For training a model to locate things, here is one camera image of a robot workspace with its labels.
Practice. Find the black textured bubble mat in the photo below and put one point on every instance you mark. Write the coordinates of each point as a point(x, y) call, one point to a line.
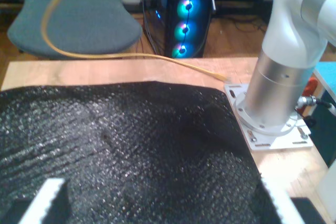
point(131, 142)

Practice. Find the orange object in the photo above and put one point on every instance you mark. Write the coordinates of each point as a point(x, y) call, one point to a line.
point(312, 86)

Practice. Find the blue grey office chair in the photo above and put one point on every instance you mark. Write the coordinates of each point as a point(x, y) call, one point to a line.
point(86, 24)

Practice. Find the black computer tower lit fans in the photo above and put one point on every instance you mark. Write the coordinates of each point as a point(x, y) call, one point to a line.
point(199, 24)

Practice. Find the white metal base plate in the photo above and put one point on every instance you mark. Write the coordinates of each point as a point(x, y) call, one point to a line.
point(262, 144)

